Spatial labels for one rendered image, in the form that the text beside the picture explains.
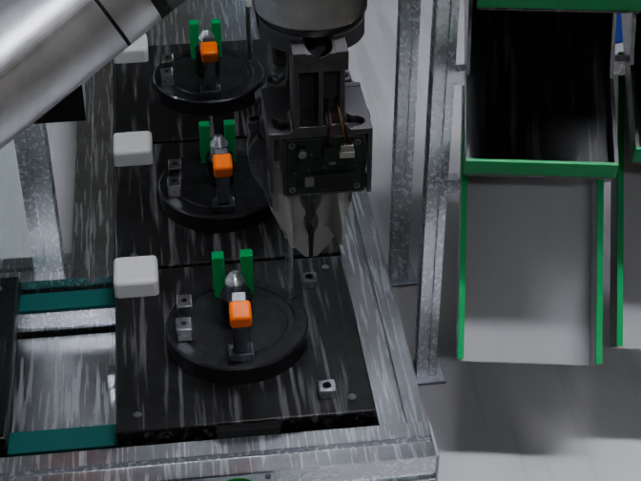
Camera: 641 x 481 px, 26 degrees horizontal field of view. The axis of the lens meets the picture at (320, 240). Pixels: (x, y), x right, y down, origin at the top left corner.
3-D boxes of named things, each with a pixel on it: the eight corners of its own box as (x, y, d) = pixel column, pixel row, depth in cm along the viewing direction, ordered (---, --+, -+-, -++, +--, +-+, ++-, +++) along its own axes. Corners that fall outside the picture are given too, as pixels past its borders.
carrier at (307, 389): (376, 426, 130) (379, 323, 122) (117, 448, 128) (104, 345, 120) (341, 269, 149) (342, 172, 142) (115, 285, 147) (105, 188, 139)
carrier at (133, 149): (341, 266, 149) (341, 170, 142) (115, 283, 147) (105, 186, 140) (314, 146, 169) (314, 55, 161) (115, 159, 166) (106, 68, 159)
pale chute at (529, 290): (594, 366, 131) (602, 364, 127) (454, 362, 132) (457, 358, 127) (596, 77, 135) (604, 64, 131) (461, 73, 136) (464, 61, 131)
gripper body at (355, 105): (265, 207, 96) (260, 52, 88) (255, 140, 102) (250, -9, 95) (375, 199, 96) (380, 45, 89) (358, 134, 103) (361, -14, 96)
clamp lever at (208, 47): (218, 93, 170) (217, 52, 163) (202, 94, 170) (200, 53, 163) (217, 70, 172) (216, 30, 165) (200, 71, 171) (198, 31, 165)
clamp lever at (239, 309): (252, 356, 131) (252, 318, 124) (231, 358, 131) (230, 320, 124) (248, 323, 133) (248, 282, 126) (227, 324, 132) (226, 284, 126)
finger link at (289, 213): (276, 295, 102) (273, 192, 97) (268, 247, 107) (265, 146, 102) (318, 291, 103) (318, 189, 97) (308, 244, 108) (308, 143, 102)
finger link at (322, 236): (318, 291, 103) (318, 189, 97) (308, 244, 108) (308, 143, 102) (360, 288, 103) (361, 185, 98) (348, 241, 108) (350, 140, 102)
